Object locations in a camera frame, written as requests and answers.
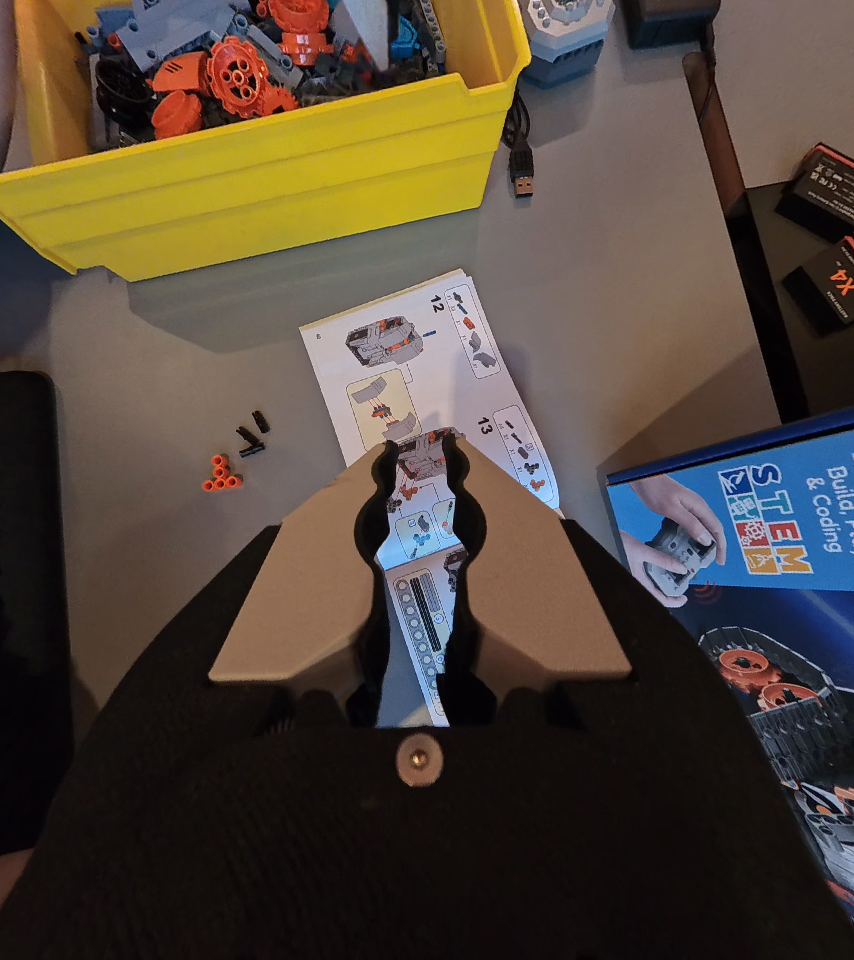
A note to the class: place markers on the pile of building block pieces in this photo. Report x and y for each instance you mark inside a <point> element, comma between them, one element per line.
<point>322,82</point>

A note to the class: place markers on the instruction booklet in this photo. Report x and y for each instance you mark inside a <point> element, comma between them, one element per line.
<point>397,360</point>

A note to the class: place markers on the black battery red label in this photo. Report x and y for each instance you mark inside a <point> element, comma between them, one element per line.
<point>836,191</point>
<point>839,289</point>

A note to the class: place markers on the yellow plastic bin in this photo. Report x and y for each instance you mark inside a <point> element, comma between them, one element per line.
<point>246,187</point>

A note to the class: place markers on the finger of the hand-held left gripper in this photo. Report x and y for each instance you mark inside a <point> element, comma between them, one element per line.
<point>367,30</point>

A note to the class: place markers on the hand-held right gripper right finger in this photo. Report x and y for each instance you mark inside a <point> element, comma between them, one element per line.
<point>547,600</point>

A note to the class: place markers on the black power adapter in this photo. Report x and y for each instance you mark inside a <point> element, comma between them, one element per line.
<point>667,22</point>

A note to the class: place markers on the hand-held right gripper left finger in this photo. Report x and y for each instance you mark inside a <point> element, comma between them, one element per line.
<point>292,600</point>

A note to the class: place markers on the black connector pin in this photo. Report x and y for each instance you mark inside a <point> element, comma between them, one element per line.
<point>248,436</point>
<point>252,450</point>
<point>260,421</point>

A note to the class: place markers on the black rubber tire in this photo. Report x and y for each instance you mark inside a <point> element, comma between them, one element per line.
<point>123,94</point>

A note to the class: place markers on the orange crown gear piece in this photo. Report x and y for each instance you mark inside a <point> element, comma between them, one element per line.
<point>299,30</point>

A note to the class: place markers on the light grey curved panel piece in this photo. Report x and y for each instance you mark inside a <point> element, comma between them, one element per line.
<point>164,30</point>

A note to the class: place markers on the orange panel piece black stripes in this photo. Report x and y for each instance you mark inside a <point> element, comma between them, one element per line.
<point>179,71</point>

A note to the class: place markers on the orange bushing cluster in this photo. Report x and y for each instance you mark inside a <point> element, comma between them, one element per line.
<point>222,474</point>

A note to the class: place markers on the grey blue battery module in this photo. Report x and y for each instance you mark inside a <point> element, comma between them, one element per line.
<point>565,45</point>

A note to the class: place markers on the blue robot kit box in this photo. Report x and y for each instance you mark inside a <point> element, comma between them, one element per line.
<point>809,600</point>

